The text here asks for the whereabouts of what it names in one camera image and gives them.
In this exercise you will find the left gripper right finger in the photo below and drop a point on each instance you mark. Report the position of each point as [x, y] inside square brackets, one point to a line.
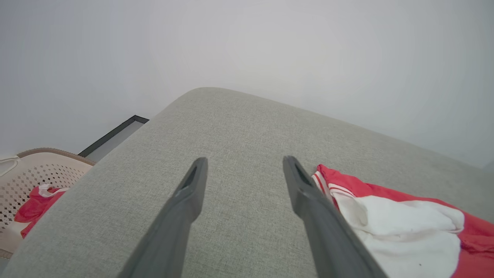
[320, 227]

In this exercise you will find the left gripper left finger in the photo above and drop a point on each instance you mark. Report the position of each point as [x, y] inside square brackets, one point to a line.
[177, 220]

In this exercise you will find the red and white garment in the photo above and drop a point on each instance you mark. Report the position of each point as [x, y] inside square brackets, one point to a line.
[405, 231]

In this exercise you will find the black framed grey panel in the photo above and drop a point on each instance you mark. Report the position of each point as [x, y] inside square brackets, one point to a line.
[115, 137]

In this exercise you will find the light grey fabric sofa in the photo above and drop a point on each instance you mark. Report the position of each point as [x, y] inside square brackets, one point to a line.
[247, 131]

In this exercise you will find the red garment with white trim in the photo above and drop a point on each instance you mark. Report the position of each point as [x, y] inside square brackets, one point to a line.
[34, 206]

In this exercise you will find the beige perforated laundry basket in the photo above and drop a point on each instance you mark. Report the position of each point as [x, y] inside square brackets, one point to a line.
[34, 172]

